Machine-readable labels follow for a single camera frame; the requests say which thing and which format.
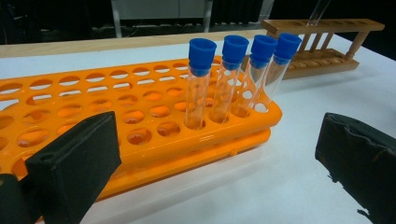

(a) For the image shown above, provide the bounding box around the wooden test tube rack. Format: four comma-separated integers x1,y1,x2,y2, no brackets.
242,18,386,81

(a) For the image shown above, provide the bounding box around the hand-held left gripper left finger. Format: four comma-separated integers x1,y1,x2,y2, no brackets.
24,111,123,224

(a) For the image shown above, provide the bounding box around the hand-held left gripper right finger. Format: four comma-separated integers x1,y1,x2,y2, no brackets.
315,112,396,224

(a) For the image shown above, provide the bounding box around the white table mat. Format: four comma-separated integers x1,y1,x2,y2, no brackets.
0,34,396,224

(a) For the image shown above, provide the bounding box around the orange plastic test tube rack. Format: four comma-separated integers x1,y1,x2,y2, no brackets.
0,55,284,202

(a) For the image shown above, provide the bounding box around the grey metal stand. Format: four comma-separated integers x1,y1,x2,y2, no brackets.
110,0,276,39

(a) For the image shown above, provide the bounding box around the glass test tube blue cap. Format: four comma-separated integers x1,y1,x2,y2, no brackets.
208,35,250,124
184,37,218,131
306,0,332,28
231,34,278,119
253,33,303,114

